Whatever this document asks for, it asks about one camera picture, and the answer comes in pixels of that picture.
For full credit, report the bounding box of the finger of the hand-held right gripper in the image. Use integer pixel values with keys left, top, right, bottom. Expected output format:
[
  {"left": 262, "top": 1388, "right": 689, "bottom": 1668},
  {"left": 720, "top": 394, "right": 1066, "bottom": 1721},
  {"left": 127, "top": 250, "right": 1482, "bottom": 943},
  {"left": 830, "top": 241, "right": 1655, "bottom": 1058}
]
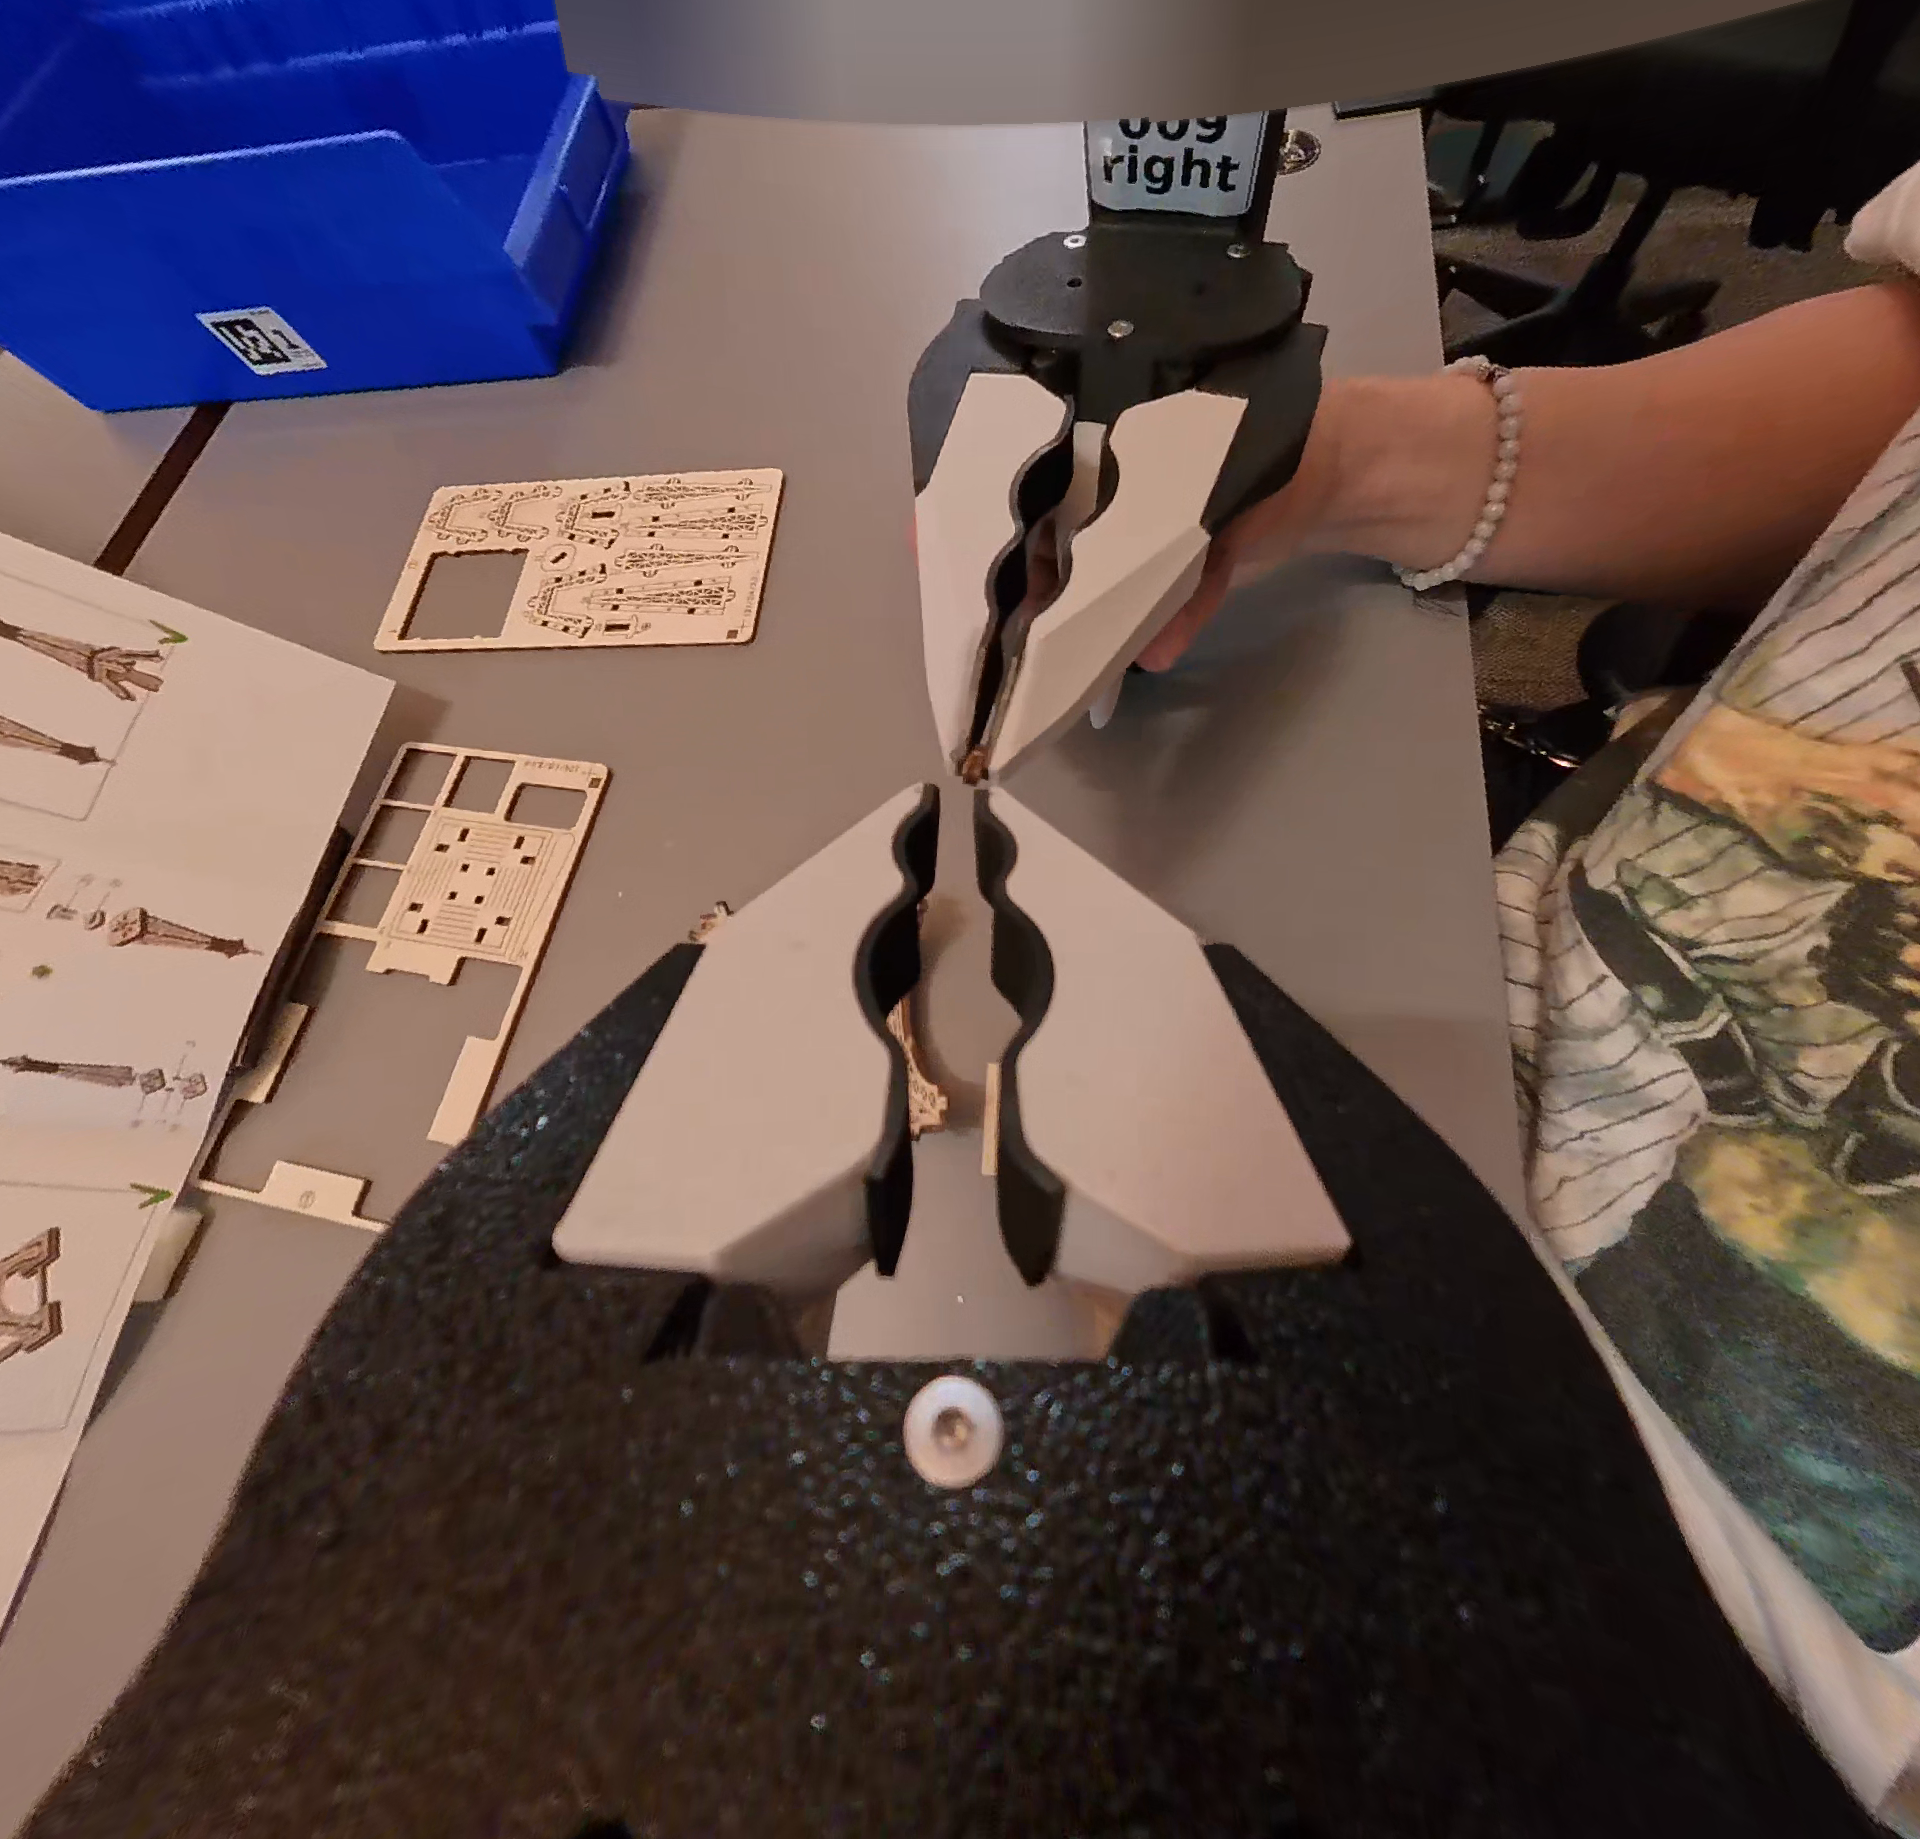
[
  {"left": 909, "top": 374, "right": 1070, "bottom": 780},
  {"left": 973, "top": 394, "right": 1251, "bottom": 780}
]

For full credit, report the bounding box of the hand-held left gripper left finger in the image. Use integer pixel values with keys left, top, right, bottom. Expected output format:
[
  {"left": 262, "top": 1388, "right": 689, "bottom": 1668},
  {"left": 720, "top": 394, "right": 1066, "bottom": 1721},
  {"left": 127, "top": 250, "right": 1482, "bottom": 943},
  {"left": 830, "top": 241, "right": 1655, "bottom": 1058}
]
[{"left": 549, "top": 782, "right": 942, "bottom": 1365}]

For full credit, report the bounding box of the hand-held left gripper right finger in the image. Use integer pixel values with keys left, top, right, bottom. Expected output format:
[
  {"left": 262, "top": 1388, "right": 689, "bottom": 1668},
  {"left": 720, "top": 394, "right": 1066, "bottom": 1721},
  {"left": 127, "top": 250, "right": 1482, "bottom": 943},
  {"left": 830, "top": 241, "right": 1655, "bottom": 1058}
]
[{"left": 973, "top": 790, "right": 1355, "bottom": 1359}]

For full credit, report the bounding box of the wooden tower model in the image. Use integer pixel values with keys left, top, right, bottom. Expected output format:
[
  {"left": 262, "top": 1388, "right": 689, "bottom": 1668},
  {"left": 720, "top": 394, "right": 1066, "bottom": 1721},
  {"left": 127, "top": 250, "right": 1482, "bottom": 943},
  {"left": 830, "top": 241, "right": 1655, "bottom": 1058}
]
[{"left": 883, "top": 987, "right": 1002, "bottom": 1178}]

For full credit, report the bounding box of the person's right forearm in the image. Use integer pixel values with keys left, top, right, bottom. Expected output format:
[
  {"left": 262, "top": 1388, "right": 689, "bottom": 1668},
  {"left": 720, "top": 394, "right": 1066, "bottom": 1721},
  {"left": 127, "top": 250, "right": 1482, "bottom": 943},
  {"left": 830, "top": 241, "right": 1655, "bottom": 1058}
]
[{"left": 1418, "top": 275, "right": 1920, "bottom": 618}]

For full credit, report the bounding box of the grey desk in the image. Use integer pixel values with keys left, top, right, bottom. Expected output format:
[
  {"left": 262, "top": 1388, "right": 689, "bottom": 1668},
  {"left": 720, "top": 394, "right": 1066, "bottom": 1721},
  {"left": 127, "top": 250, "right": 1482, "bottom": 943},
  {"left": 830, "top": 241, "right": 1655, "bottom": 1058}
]
[
  {"left": 0, "top": 345, "right": 229, "bottom": 568},
  {"left": 0, "top": 104, "right": 1531, "bottom": 1839}
]

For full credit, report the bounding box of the person's right hand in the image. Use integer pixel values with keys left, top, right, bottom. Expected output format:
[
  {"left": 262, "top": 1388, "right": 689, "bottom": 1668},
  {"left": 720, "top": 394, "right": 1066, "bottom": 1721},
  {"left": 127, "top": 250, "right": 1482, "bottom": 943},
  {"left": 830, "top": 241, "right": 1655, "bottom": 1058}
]
[{"left": 1133, "top": 369, "right": 1442, "bottom": 681}]

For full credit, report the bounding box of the wooden puzzle sheet with parts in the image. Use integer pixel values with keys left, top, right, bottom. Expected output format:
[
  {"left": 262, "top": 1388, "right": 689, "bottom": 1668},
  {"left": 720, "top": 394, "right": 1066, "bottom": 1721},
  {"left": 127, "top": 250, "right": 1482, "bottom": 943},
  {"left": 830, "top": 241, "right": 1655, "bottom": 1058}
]
[{"left": 372, "top": 464, "right": 787, "bottom": 655}]

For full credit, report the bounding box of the wooden puzzle sheet mostly emptied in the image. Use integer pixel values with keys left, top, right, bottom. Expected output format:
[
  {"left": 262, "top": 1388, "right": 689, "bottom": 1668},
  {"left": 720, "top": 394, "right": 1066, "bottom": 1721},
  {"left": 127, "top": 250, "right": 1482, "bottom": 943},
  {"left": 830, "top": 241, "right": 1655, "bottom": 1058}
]
[{"left": 195, "top": 737, "right": 608, "bottom": 1236}]

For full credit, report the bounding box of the black office chair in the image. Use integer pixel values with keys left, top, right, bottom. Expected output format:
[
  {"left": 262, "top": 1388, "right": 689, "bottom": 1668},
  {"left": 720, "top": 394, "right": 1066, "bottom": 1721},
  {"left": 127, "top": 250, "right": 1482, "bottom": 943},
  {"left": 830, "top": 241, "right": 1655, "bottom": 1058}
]
[{"left": 1430, "top": 75, "right": 1725, "bottom": 357}]

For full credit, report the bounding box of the black bag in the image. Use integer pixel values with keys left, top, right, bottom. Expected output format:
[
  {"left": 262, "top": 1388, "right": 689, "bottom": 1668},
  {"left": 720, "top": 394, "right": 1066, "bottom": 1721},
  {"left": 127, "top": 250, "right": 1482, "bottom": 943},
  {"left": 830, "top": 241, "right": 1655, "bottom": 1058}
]
[{"left": 1478, "top": 611, "right": 1725, "bottom": 782}]

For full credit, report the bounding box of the person's printed shirt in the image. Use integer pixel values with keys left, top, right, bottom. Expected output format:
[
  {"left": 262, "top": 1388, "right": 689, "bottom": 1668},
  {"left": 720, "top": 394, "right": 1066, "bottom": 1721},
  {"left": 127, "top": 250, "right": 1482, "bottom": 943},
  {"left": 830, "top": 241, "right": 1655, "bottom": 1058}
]
[{"left": 1495, "top": 161, "right": 1920, "bottom": 1839}]

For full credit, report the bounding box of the printed instruction sheet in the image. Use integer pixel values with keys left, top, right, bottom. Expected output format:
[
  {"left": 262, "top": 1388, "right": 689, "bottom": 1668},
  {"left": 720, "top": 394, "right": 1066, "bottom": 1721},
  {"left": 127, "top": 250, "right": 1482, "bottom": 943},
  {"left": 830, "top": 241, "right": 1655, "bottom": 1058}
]
[{"left": 0, "top": 531, "right": 399, "bottom": 1637}]

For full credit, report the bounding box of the black white marker sticker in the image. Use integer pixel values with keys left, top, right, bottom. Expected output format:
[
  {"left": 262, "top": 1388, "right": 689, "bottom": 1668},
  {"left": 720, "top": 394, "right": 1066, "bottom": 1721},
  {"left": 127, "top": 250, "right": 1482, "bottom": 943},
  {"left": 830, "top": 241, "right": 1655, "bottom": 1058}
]
[{"left": 198, "top": 309, "right": 327, "bottom": 379}]

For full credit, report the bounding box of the blue plastic bin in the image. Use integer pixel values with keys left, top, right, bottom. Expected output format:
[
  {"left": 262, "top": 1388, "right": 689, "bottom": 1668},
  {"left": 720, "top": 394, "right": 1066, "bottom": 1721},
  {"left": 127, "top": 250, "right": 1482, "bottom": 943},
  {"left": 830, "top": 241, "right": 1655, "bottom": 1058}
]
[{"left": 0, "top": 0, "right": 637, "bottom": 419}]

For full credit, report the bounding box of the white bead bracelet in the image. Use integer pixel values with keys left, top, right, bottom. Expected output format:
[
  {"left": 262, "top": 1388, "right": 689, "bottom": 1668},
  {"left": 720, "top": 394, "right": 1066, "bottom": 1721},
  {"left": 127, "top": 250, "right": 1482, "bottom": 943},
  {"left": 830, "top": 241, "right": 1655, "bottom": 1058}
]
[{"left": 1392, "top": 352, "right": 1528, "bottom": 594}]

